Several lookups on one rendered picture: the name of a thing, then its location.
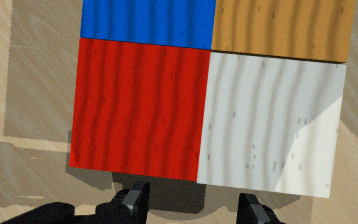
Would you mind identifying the blue cube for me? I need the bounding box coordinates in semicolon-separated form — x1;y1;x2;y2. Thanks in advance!
80;0;216;50

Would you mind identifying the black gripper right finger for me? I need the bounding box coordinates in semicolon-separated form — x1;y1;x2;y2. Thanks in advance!
236;193;286;224

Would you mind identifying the white cube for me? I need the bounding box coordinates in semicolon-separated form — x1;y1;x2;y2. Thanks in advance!
197;52;347;198

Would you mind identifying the brown wood-grain cube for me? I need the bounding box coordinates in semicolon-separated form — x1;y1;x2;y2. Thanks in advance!
211;0;356;64

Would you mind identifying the red cube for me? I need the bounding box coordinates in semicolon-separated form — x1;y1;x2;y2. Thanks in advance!
69;38;211;181

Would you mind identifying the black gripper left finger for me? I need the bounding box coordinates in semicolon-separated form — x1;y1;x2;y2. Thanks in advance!
0;181;150;224

